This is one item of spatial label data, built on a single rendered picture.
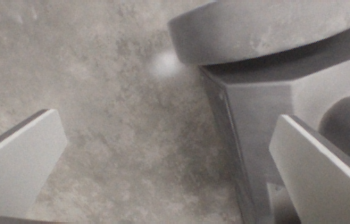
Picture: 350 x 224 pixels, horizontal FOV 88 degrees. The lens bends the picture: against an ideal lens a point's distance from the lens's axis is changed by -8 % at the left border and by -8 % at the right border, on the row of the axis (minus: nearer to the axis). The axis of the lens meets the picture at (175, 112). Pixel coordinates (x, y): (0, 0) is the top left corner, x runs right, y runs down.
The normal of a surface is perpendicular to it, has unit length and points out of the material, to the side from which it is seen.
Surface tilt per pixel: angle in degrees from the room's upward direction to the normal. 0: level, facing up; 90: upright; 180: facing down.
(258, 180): 45
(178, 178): 0
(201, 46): 55
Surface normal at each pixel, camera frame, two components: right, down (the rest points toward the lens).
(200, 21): -0.65, 0.49
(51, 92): 0.09, 0.39
